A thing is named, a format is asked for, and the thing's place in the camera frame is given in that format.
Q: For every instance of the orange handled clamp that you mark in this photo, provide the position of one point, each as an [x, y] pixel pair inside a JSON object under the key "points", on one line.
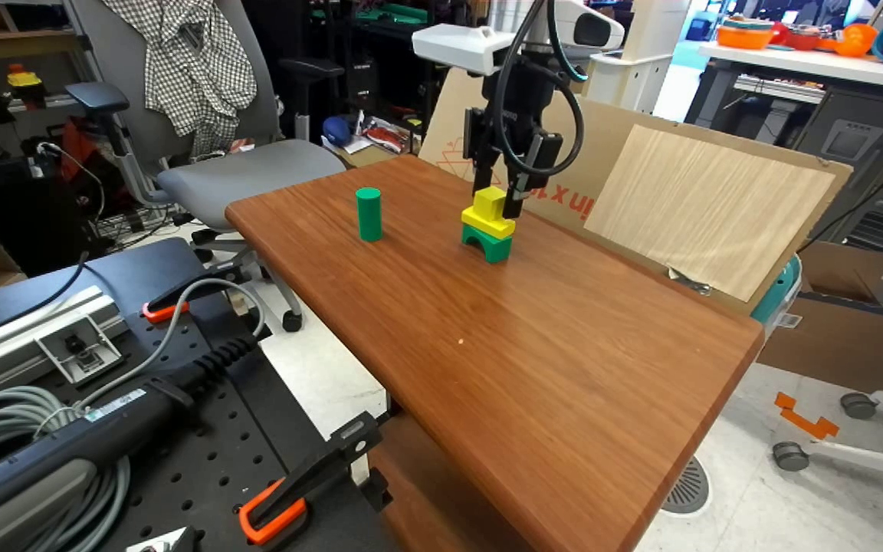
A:
{"points": [[164, 308], [284, 506]]}

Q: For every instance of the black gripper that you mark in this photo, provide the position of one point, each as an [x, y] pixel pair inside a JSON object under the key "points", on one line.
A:
{"points": [[512, 118]]}

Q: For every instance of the patterned cloth on chair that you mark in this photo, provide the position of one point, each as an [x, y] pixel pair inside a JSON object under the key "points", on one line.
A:
{"points": [[198, 71]]}

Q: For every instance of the light plywood panel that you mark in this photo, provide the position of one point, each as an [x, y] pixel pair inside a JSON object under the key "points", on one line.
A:
{"points": [[716, 209]]}

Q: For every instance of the yellow arch building block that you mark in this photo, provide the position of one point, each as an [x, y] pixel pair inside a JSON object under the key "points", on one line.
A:
{"points": [[489, 225]]}

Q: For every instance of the large cardboard box sheet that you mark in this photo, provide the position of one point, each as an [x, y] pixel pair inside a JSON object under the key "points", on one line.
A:
{"points": [[568, 197]]}

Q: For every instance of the yellow cube building block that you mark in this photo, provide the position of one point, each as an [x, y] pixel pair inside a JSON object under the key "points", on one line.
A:
{"points": [[489, 201]]}

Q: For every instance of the green arch building block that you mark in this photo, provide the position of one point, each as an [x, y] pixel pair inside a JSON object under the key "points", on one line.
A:
{"points": [[491, 251]]}

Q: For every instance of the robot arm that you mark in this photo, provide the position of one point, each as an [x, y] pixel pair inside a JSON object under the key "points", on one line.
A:
{"points": [[559, 36]]}

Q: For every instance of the green cylinder block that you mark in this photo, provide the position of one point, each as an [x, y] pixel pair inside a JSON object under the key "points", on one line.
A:
{"points": [[369, 214]]}

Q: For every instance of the grey office chair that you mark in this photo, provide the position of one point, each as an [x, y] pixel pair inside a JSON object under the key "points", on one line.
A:
{"points": [[164, 167]]}

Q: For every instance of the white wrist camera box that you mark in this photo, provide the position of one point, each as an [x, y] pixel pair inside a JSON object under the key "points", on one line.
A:
{"points": [[460, 46]]}

